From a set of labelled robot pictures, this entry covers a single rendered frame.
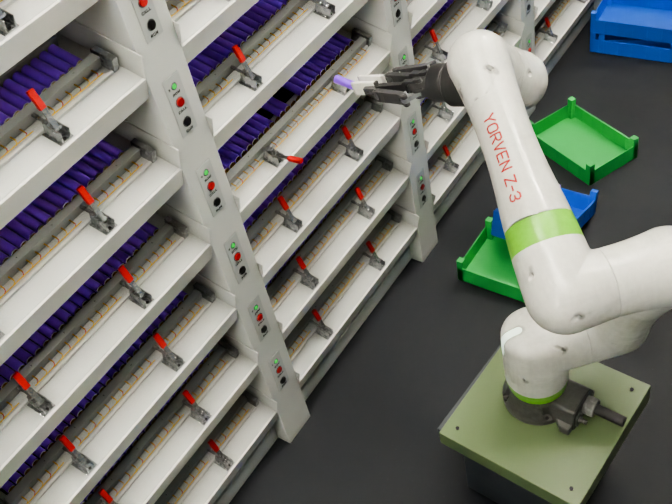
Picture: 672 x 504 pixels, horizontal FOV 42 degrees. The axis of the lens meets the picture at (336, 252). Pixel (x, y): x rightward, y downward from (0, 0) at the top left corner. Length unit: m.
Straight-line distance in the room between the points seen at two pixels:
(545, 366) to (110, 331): 0.83
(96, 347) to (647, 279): 0.96
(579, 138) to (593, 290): 1.72
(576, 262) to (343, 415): 1.14
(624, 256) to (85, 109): 0.88
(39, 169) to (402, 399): 1.27
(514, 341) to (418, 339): 0.77
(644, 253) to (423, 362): 1.15
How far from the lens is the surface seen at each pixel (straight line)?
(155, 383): 1.85
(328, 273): 2.20
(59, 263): 1.56
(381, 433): 2.32
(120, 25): 1.50
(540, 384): 1.80
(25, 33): 1.37
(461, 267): 2.56
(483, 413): 1.94
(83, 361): 1.67
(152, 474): 1.98
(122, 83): 1.54
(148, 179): 1.64
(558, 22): 3.30
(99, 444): 1.81
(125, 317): 1.70
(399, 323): 2.52
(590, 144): 3.01
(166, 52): 1.56
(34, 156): 1.45
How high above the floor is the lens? 1.95
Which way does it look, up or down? 45 degrees down
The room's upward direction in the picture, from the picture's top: 14 degrees counter-clockwise
